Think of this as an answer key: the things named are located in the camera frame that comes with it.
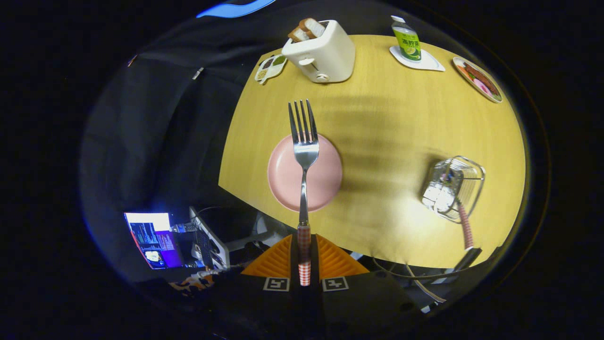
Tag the black backdrop cloth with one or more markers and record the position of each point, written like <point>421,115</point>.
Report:
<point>155,118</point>

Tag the lit computer screen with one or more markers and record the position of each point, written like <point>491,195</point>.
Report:
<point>151,241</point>

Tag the patterned dark clothing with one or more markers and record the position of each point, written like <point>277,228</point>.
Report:
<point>196,283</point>

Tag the grey laptop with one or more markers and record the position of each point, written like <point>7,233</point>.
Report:
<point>210,241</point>

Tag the white cloth clip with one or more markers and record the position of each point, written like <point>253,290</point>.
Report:
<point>198,73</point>

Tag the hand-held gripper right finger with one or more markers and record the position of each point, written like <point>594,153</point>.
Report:
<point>314,259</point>

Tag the white divided condiment tray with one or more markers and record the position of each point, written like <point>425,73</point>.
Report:
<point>271,68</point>

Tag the pink plate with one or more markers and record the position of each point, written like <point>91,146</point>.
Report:
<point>283,179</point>

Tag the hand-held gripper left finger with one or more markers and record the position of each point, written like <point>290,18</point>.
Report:
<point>293,255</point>

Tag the black table clamp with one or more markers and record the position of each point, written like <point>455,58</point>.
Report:
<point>467,259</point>

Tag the pink cloth clip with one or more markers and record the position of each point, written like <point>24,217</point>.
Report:
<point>133,60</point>

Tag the toast bread slice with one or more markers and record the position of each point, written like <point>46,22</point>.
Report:
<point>314,27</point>
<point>297,34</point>

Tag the plate with toy food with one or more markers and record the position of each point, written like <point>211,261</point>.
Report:
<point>479,80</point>

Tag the white coaster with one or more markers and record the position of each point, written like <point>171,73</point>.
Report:
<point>432,63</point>

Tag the white toaster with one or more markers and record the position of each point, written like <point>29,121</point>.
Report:
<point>330,52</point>

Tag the green label drink bottle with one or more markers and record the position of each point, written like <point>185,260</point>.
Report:
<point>408,42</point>

